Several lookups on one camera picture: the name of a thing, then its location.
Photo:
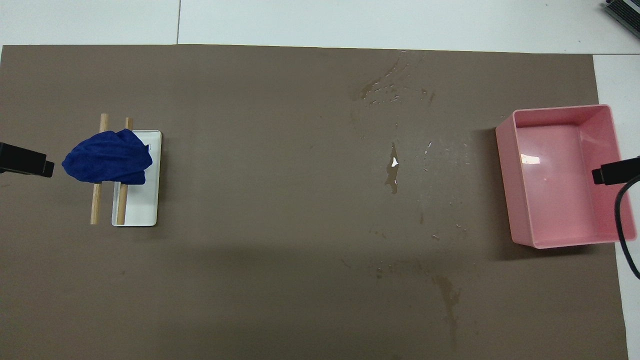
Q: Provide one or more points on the blue towel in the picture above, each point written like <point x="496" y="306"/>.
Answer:
<point x="107" y="157"/>

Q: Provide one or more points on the water puddle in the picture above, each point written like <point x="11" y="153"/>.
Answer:
<point x="393" y="172"/>

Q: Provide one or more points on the pink plastic bin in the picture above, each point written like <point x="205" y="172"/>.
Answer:
<point x="555" y="190"/>

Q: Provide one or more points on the white rack base tray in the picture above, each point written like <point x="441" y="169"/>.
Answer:
<point x="142" y="200"/>

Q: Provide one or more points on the dark ribbed device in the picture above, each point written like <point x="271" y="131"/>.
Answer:
<point x="625" y="12"/>

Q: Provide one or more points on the brown table mat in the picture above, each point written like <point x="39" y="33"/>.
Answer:
<point x="280" y="200"/>

